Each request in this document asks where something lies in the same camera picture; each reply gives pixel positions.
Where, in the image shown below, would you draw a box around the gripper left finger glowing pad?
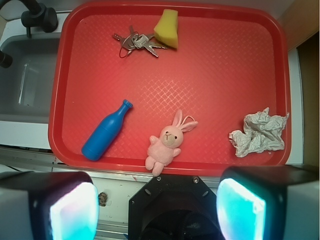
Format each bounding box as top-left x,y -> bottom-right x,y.
0,171 -> 99,240

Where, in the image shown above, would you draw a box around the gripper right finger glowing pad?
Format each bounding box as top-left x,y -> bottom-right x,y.
216,165 -> 320,240

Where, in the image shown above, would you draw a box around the silver keys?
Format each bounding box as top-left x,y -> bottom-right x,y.
112,25 -> 169,59

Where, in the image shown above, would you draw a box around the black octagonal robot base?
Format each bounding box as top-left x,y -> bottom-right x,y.
128,174 -> 224,240

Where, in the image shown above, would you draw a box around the crumpled white paper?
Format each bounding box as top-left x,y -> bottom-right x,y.
228,107 -> 290,158

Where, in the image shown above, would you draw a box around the blue plastic bottle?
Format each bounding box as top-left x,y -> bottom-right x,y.
81,99 -> 133,161

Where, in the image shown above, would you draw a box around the pink plush bunny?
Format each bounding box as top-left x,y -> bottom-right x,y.
145,109 -> 199,177

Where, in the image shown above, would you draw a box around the grey toy sink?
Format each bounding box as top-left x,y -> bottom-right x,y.
0,13 -> 68,149

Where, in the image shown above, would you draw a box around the red plastic tray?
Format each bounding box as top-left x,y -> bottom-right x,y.
48,1 -> 292,176

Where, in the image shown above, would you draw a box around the grey toy faucet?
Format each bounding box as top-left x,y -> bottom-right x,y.
0,0 -> 59,68

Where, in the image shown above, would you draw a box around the yellow sponge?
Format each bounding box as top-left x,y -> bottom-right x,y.
153,9 -> 179,49

